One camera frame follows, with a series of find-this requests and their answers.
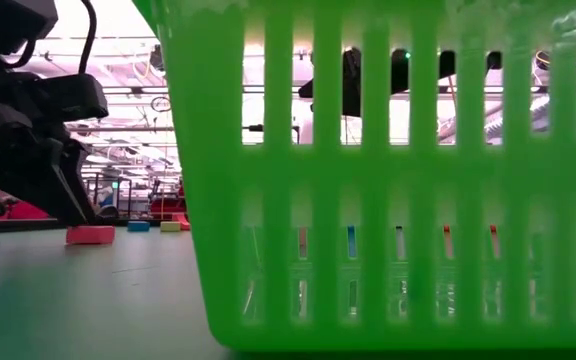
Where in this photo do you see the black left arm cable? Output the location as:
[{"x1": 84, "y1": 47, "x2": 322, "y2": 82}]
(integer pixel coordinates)
[{"x1": 77, "y1": 0, "x2": 98, "y2": 75}]

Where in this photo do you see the red square block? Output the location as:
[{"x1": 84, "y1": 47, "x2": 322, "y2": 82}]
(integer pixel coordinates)
[{"x1": 65, "y1": 225, "x2": 117, "y2": 246}]

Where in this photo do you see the red arch block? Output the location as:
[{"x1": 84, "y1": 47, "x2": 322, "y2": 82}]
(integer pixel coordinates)
[{"x1": 171, "y1": 212, "x2": 192, "y2": 232}]

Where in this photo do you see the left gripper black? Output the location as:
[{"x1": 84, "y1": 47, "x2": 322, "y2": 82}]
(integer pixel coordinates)
[{"x1": 0, "y1": 72, "x2": 110, "y2": 228}]

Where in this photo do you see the green plastic basket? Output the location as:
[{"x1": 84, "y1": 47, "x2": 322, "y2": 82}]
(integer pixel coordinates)
[{"x1": 132, "y1": 0, "x2": 576, "y2": 354}]

